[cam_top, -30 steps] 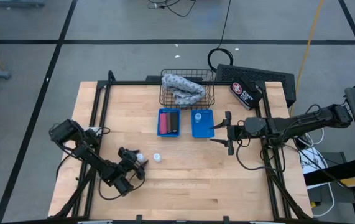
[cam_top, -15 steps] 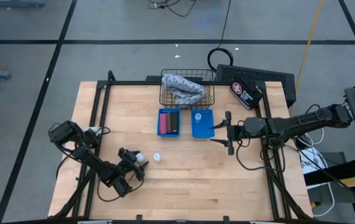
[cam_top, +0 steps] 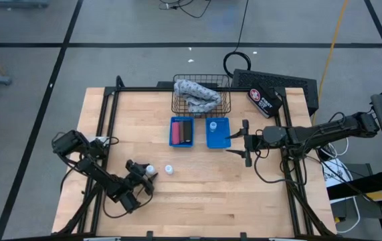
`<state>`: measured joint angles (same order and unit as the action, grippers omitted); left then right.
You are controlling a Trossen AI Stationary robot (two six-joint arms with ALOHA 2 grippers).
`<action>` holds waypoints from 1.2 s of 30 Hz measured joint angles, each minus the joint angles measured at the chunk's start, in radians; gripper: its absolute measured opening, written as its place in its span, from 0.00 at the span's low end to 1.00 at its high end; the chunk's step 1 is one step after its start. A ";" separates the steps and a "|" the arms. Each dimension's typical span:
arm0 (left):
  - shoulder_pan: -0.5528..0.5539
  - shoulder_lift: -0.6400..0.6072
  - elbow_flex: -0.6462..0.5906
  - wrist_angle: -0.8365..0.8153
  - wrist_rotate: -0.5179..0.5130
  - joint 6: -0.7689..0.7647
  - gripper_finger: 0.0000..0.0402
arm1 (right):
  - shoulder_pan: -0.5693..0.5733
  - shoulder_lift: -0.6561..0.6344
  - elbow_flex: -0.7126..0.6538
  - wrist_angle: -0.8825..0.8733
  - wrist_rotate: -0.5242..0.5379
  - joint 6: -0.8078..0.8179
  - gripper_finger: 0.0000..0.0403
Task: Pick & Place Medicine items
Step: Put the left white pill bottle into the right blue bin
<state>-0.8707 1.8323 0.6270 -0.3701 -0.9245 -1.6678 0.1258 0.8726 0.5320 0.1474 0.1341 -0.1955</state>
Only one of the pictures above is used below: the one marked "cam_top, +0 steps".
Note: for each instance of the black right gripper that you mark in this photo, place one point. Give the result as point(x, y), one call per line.
point(256, 140)

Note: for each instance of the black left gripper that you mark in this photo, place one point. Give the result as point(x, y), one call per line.
point(138, 179)

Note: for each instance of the pink bandage roll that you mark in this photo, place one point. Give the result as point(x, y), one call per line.
point(176, 134)

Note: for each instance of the black bandage roll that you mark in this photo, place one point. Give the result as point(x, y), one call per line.
point(187, 130)

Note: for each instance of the tan bandage roll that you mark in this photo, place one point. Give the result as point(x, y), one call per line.
point(181, 130)

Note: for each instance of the grey patterned cloth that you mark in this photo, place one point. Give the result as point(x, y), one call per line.
point(197, 97)

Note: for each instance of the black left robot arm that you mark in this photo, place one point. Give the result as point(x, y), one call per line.
point(93, 170)

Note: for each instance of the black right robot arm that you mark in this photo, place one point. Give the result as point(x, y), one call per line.
point(321, 132)

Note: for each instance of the blue slotted plastic basket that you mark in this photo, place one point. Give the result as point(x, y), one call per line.
point(181, 146)
point(219, 140)

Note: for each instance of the black first aid kit bag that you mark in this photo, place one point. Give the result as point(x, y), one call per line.
point(266, 103)

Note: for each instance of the black metal table frame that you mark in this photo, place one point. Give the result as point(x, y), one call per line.
point(144, 89)

